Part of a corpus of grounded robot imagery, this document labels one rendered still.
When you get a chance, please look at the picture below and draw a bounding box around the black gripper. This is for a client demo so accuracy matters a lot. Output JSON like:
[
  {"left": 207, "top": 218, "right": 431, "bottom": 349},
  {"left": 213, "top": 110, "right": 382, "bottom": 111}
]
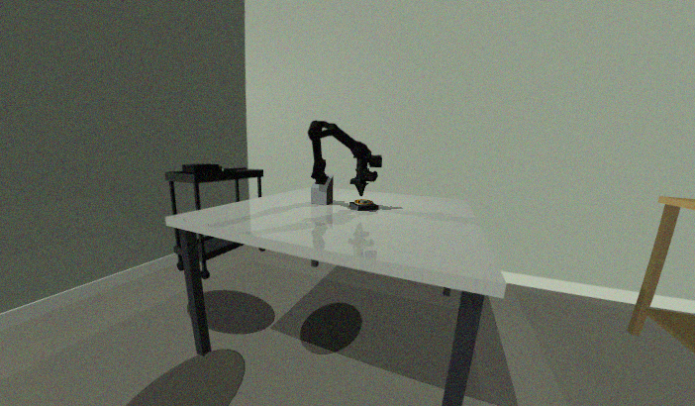
[{"left": 350, "top": 166, "right": 371, "bottom": 196}]

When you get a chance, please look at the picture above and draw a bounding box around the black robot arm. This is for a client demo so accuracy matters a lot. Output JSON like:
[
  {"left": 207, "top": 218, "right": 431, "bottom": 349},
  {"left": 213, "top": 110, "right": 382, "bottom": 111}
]
[{"left": 308, "top": 121, "right": 382, "bottom": 185}]

